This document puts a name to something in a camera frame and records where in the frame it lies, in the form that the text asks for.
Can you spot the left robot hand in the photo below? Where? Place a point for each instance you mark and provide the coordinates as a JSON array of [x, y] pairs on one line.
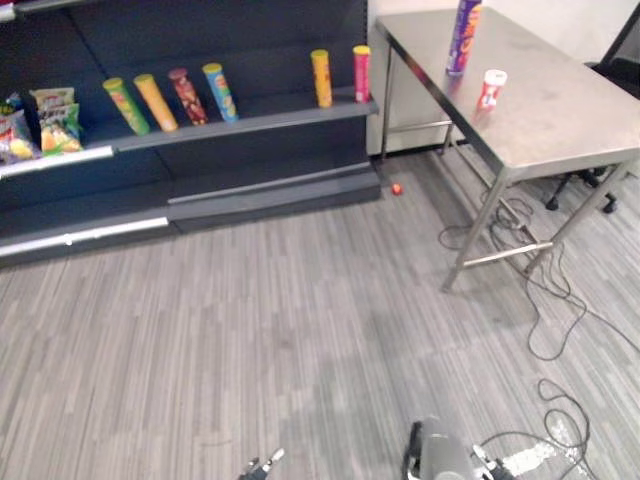
[[262, 465]]

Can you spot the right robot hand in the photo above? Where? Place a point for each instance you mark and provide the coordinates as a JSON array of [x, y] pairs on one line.
[[492, 465]]

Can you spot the dark grey shelf unit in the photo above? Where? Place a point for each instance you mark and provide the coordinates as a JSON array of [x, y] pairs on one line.
[[260, 165]]

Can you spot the blue chips can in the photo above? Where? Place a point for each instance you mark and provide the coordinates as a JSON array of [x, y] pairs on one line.
[[221, 93]]

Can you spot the brown chips can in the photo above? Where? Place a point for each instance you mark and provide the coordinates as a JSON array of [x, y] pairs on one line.
[[189, 97]]

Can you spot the red white gum bottle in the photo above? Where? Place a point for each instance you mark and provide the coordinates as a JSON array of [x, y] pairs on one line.
[[492, 90]]

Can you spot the orange chips can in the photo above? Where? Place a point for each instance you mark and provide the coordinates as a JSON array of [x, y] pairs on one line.
[[156, 103]]

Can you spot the green chips can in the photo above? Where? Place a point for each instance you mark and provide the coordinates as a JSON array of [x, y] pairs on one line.
[[127, 107]]

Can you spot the yellow chips can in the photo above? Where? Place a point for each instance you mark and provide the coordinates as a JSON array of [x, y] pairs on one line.
[[322, 79]]

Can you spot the pink chips can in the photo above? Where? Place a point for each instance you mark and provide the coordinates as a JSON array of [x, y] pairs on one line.
[[361, 74]]

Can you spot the purple chips can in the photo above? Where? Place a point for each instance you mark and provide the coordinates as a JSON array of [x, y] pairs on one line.
[[463, 40]]

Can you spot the small red floor object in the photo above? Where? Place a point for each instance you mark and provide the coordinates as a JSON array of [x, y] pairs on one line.
[[397, 189]]

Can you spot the stainless steel table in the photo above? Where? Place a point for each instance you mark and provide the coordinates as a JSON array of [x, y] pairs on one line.
[[540, 100]]

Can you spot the purple snack bag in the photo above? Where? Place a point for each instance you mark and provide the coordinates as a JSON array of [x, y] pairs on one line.
[[17, 150]]

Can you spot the white red snack bag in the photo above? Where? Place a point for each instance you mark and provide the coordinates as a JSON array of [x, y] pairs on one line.
[[11, 129]]

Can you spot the cream snack bag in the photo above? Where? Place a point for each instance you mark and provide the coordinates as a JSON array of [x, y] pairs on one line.
[[52, 100]]

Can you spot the black office chair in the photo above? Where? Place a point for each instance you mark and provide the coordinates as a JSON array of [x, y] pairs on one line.
[[622, 55]]

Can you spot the blue green snack bag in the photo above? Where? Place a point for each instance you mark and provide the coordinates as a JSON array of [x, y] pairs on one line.
[[11, 105]]

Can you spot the silver shelf price rail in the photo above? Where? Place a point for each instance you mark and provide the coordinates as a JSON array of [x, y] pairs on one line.
[[85, 235], [55, 160]]

